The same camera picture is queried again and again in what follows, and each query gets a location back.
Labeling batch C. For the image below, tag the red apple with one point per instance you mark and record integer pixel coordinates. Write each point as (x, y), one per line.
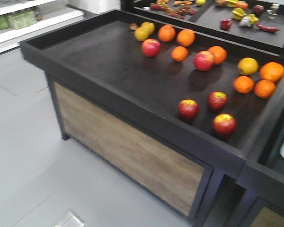
(224, 125)
(188, 109)
(203, 61)
(151, 47)
(216, 101)

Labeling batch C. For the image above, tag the black wooden left produce stand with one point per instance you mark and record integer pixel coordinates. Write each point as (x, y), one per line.
(124, 106)

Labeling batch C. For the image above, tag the small orange centre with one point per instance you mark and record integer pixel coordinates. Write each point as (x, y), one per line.
(179, 53)

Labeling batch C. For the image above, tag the yellow apple front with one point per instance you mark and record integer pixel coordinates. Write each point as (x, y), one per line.
(141, 34)

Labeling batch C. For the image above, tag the yellow apple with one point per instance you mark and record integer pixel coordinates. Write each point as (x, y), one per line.
(149, 26)
(141, 34)

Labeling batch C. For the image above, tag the knobbed orange tangerine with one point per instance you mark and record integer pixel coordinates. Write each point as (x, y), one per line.
(166, 33)

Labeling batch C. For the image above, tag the yellow apple rear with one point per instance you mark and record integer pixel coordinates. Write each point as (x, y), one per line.
(149, 26)

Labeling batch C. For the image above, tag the brown mushroom cap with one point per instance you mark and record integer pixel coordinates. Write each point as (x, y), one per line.
(133, 27)

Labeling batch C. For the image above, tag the orange behind centre apple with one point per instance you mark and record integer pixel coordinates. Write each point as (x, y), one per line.
(219, 54)

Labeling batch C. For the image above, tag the orange right front left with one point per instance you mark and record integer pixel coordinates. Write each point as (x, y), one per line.
(243, 84)

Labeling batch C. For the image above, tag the yellow grapefruit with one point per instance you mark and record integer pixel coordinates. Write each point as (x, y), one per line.
(247, 66)

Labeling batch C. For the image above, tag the red bell pepper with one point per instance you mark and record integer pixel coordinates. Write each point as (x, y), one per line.
(226, 24)

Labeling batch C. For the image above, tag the metal floor outlet plate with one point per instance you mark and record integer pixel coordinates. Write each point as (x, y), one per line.
(70, 220)

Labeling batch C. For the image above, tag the large orange right corner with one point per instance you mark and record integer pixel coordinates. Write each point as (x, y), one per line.
(272, 71)

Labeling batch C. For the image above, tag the white garlic bulb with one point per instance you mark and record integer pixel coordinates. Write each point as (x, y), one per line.
(245, 22)

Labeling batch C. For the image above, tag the black right produce stand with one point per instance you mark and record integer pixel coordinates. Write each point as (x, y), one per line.
(262, 204)

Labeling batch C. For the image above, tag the red chili pepper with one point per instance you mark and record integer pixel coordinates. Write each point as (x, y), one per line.
(267, 29)

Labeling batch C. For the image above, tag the white store shelving unit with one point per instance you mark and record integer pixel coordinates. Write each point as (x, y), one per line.
(22, 19)

